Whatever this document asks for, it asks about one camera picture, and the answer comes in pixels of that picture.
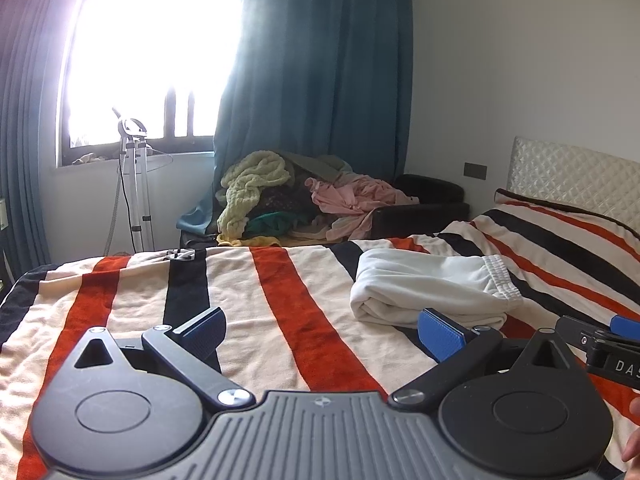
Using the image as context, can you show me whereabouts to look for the dark patterned garment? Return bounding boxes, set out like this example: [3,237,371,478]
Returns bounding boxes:
[257,187,316,221]

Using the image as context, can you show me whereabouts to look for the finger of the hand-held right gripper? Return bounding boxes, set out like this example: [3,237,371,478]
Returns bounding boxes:
[610,314,640,344]
[557,315,615,350]

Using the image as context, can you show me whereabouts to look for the black armchair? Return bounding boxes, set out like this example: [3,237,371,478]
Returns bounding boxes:
[372,174,471,241]

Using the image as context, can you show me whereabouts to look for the white quilted headboard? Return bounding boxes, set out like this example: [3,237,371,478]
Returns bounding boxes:
[506,136,640,237]

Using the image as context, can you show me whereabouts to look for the grey green garment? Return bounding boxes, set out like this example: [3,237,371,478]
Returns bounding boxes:
[280,152,353,181]

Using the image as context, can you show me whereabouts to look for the wire clothes hanger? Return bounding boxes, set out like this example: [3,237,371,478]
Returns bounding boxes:
[142,146,175,173]

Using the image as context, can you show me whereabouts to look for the white pants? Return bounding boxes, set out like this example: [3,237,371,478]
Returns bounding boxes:
[349,249,526,331]

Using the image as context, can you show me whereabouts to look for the pink garment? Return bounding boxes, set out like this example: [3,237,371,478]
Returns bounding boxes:
[311,175,421,241]

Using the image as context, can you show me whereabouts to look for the pale yellow knitted blanket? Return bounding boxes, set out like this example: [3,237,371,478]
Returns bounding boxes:
[217,151,293,246]

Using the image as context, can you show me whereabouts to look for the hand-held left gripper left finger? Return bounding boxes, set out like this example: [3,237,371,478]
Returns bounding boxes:
[50,306,256,409]

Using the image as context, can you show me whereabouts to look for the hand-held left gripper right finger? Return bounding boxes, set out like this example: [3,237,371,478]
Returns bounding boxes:
[389,308,597,408]

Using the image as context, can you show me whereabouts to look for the person's right hand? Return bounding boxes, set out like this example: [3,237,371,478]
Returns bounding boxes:
[622,399,640,461]

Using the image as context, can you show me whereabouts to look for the white garment steamer stand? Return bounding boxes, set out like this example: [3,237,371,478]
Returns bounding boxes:
[102,106,156,256]

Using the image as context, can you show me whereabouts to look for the striped blanket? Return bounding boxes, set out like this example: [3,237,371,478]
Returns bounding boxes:
[0,187,640,480]

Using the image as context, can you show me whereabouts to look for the dark framed window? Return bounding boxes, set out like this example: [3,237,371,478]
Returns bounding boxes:
[55,0,246,168]

